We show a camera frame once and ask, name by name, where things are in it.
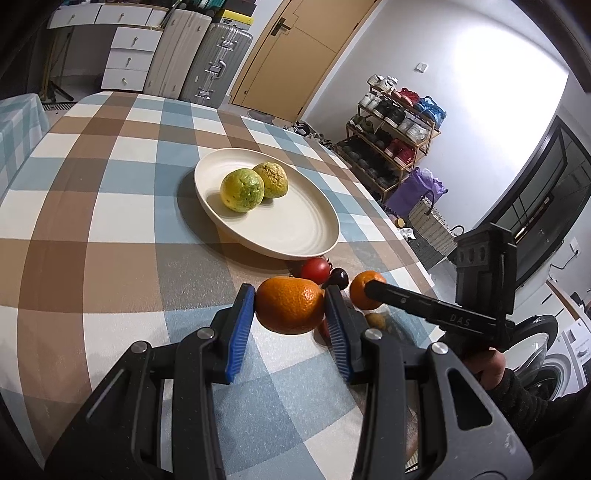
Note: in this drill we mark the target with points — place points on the pile of scattered sneakers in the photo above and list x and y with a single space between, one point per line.
307 131

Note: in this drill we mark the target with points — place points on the large orange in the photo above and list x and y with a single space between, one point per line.
288 304

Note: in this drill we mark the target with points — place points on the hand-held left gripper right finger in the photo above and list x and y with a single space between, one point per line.
339 344

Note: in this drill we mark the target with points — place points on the yellow guava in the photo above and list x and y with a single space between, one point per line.
276 179

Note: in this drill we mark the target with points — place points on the person's right forearm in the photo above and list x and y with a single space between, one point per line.
531 410

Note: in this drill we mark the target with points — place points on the rows of assorted shoes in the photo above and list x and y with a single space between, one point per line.
397 115

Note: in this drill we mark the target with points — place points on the white desk with drawers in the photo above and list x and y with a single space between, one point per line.
131 46

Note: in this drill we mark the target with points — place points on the woven basket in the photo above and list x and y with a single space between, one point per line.
434 230

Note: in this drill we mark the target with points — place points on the red tomato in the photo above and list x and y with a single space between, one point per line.
314 269
324 329

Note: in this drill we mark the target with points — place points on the white wall socket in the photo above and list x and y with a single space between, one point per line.
575 245

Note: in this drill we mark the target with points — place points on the dark framed glass door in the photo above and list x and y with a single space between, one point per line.
540 198

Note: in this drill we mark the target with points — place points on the brown blue checked tablecloth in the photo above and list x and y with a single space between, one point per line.
115 230

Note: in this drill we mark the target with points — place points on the wooden shoe rack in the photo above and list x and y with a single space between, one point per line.
418 145

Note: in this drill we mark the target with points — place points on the beige suitcase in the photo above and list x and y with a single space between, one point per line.
178 50

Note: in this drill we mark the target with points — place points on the small orange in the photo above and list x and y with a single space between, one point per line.
359 291

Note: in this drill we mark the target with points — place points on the white light switch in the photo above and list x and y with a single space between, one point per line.
421 67

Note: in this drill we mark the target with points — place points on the purple bag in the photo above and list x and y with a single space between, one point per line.
415 194

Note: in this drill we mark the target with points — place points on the wooden door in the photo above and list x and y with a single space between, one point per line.
304 50

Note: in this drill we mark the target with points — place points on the dark purple plum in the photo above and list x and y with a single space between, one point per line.
339 278

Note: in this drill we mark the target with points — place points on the cream round plate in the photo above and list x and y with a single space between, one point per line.
286 221

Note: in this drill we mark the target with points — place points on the yellow box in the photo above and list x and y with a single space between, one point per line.
238 19

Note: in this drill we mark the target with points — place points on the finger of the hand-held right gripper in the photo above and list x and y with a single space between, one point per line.
415 307

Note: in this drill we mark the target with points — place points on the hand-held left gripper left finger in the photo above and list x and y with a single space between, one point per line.
238 334

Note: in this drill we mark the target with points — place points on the white washing machine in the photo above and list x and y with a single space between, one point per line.
549 355

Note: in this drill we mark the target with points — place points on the person's right hand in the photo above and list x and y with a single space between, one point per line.
490 371

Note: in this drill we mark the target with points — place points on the black shoe box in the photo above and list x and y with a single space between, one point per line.
240 5

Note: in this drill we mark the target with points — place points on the green guava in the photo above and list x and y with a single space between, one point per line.
241 190

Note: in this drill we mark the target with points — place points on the pale blue checked cloth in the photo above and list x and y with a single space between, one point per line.
18 134

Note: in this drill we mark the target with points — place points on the silver suitcase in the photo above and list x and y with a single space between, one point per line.
217 64

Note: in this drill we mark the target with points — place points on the brown longan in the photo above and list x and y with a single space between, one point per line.
375 321

